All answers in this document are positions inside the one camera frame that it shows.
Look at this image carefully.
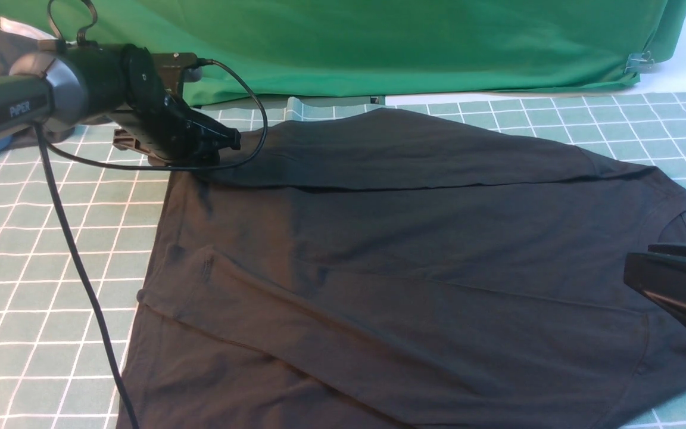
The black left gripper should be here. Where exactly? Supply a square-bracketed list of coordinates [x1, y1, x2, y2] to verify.
[112, 46, 241, 167]

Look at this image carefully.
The crumpled dark gray garment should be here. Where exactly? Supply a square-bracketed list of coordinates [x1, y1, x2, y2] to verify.
[0, 30, 38, 150]

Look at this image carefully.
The silver binder clip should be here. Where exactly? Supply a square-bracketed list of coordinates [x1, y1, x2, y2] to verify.
[623, 51, 656, 75]

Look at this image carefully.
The dark gray long-sleeve top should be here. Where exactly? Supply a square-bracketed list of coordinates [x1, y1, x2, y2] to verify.
[123, 108, 686, 428]

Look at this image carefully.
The black left camera cable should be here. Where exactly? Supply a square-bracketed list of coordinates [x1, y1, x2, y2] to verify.
[33, 58, 269, 429]

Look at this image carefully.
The green backdrop cloth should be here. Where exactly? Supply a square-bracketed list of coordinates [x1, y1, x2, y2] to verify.
[0, 0, 686, 107]

